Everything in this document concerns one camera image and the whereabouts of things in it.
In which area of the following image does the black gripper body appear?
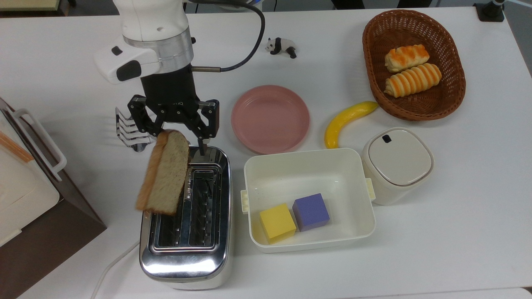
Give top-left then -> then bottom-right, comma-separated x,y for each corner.
140,66 -> 201,124

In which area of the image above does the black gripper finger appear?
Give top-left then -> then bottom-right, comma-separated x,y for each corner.
126,95 -> 163,138
188,99 -> 220,157

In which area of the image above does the bread slice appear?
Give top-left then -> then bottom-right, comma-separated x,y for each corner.
135,130 -> 191,216

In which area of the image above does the cream chrome two-slot toaster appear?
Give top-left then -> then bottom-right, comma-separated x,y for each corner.
139,145 -> 233,291

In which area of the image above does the short glazed bread roll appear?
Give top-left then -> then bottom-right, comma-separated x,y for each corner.
384,44 -> 431,74

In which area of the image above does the long striped bread roll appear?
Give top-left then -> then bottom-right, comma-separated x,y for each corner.
384,63 -> 443,99

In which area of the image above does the toast rack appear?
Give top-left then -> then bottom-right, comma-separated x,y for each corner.
115,107 -> 157,153

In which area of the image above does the pink plate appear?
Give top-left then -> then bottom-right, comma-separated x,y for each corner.
231,85 -> 310,155

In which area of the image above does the panda toy figure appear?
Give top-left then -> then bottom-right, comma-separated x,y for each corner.
265,37 -> 298,59

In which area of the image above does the yellow cube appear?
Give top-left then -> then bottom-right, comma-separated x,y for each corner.
259,203 -> 297,245

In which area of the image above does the yellow banana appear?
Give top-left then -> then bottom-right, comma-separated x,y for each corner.
324,101 -> 379,150

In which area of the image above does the purple cube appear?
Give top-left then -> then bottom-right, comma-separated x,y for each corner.
292,193 -> 331,233

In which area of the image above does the cream plastic cabinet box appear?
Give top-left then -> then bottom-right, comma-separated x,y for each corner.
0,99 -> 67,248

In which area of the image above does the dark brown wooden box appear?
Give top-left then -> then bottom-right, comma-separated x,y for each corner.
0,97 -> 108,299

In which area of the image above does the white plastic container box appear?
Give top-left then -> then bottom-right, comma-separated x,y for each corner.
240,148 -> 377,254

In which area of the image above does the white lidded canister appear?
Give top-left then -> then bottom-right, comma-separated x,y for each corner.
361,127 -> 435,206

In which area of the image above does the brown wicker basket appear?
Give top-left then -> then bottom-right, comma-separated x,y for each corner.
362,9 -> 467,122

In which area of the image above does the black table clamp pole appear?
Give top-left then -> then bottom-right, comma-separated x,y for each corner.
473,0 -> 506,22

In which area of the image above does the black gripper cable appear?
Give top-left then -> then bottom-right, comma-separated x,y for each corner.
189,0 -> 266,74

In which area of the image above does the white toaster power cord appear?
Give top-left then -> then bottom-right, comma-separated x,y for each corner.
90,240 -> 142,299

